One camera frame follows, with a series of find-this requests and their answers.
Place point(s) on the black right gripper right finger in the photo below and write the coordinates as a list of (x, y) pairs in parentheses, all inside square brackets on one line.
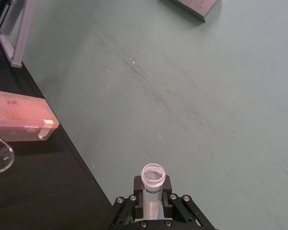
[(168, 191)]

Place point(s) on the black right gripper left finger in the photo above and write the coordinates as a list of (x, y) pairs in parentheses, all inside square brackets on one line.
[(138, 191)]

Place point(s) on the clear plastic centrifuge tube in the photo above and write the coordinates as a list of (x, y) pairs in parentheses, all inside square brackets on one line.
[(152, 198)]

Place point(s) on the black table cloth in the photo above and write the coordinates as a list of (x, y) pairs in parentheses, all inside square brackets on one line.
[(43, 182)]

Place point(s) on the clear glass beaker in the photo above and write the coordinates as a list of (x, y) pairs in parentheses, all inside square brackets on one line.
[(2, 160)]

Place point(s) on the pink pipette tip box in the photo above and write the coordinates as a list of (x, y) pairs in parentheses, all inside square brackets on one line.
[(16, 115)]

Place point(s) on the white frame stand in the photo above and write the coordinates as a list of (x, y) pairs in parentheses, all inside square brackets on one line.
[(19, 36)]

